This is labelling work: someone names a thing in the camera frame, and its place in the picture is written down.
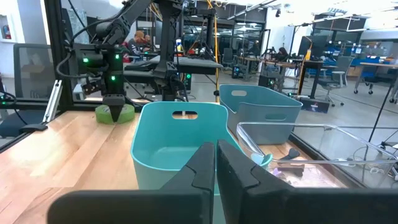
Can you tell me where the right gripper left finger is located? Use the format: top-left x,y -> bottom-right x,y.
46,142 -> 216,224

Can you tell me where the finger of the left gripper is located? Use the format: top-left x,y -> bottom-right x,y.
107,104 -> 124,123

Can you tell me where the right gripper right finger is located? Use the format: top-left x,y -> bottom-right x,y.
216,139 -> 398,224

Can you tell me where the green tape roll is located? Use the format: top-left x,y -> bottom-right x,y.
95,103 -> 136,126

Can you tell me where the person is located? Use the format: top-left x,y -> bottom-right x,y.
276,46 -> 290,62
127,30 -> 154,60

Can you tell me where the bright teal plastic bin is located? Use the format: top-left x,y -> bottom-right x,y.
129,101 -> 274,224

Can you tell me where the silver aluminium bar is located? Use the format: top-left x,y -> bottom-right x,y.
42,79 -> 63,124

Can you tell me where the clear plastic bin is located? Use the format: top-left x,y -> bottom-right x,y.
235,121 -> 398,189

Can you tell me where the black mesh chair back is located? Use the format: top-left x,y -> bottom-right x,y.
12,43 -> 63,101

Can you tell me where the black desk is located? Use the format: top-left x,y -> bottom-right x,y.
123,55 -> 224,77

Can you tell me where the blue-grey plastic bin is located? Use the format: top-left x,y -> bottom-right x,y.
218,83 -> 303,146

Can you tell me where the black floor box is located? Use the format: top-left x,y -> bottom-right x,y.
298,96 -> 330,114

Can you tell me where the black tripod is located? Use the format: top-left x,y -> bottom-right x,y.
368,82 -> 398,149

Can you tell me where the grey office chair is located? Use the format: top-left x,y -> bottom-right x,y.
317,55 -> 356,107

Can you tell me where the black monitor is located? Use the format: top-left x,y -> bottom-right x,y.
297,34 -> 329,60

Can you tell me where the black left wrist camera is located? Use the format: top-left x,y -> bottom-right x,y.
81,77 -> 105,96

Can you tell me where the yellow hanging cable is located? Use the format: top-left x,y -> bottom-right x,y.
211,0 -> 221,104

